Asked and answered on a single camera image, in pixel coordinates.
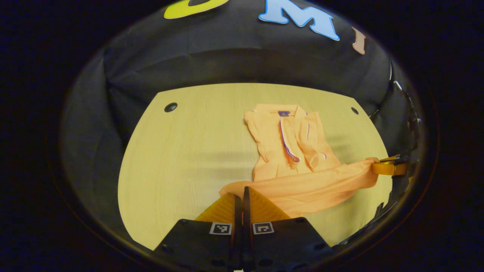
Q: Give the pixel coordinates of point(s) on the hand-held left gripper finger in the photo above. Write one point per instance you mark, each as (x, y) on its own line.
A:
(246, 226)
(237, 226)

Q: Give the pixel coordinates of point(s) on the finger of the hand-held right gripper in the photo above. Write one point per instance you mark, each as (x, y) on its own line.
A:
(393, 158)
(389, 169)

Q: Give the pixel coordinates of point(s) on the orange T-shirt with striped collar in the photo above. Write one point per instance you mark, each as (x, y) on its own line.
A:
(302, 181)

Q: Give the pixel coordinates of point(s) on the black backdrop cloth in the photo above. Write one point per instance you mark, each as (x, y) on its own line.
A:
(211, 56)

